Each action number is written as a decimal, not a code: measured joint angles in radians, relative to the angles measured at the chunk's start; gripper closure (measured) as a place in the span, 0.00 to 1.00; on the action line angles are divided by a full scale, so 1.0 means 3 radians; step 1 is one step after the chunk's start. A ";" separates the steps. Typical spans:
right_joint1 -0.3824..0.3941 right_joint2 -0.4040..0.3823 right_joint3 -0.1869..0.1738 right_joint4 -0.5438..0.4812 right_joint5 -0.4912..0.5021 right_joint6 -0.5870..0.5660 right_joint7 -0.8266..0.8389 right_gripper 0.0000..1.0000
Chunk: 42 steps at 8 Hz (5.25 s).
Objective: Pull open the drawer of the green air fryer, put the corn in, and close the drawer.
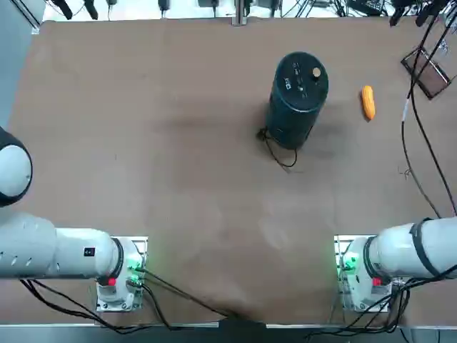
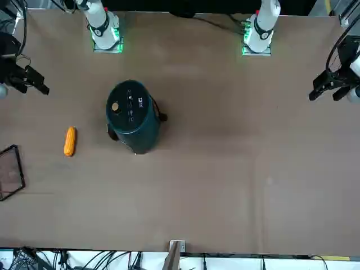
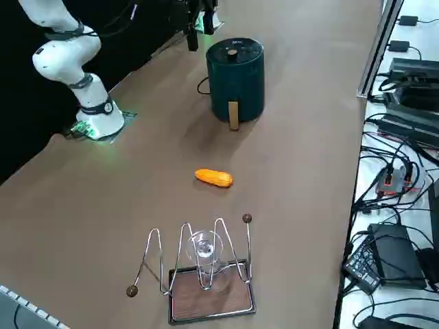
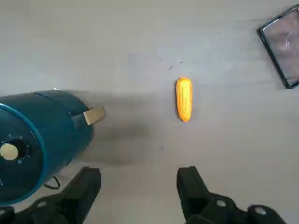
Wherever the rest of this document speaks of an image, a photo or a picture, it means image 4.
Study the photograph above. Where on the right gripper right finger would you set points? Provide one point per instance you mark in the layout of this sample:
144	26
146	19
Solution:
198	203

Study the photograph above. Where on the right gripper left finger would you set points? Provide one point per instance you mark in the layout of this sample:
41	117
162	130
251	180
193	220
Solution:
70	203

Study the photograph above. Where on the yellow corn cob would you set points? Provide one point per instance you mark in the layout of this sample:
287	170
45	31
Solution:
184	100

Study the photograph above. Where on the green air fryer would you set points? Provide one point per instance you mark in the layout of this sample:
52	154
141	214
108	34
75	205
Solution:
18	121

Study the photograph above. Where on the wooden tray with black rim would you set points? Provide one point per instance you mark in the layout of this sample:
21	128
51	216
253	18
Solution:
280	46

